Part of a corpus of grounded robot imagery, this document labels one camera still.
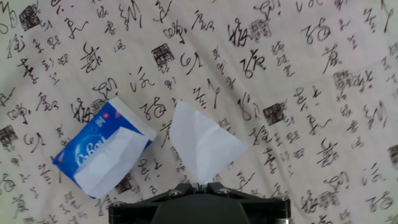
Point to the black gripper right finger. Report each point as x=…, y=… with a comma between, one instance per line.
x=270, y=210

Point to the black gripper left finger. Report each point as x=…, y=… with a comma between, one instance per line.
x=130, y=211

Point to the blue tissue pack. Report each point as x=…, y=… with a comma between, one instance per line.
x=90, y=137

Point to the calligraphy print tablecloth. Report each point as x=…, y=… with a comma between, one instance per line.
x=311, y=140

